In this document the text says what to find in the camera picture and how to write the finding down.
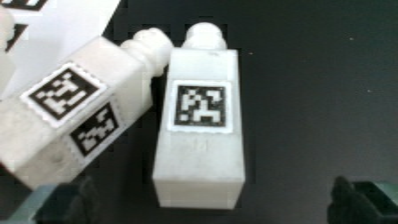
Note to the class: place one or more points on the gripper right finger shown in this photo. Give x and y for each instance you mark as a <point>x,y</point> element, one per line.
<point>364,202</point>

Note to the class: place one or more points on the white marker sheet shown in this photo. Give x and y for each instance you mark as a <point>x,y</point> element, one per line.
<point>46,27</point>

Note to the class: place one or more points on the white table leg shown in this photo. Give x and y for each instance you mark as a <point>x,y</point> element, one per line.
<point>199,167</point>
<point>66,116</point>

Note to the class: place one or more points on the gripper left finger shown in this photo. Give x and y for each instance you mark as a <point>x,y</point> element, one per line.
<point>59,204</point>

